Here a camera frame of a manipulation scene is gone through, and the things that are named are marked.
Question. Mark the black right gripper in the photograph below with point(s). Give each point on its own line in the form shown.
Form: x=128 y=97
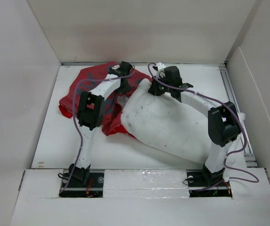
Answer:
x=154 y=90

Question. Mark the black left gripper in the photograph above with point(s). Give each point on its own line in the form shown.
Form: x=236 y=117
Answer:
x=125 y=89

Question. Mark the red patterned pillowcase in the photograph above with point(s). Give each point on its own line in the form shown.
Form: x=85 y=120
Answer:
x=111 y=123

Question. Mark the white pillow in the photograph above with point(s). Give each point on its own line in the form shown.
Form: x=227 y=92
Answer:
x=166 y=124

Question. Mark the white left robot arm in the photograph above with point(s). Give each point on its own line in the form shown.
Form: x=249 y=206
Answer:
x=88 y=115

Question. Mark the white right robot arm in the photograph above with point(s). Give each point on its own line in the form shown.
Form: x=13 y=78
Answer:
x=222 y=118

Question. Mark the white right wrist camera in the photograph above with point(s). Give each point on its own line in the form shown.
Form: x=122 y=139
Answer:
x=159 y=68

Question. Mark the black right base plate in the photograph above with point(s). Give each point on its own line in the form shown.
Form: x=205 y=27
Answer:
x=199 y=187

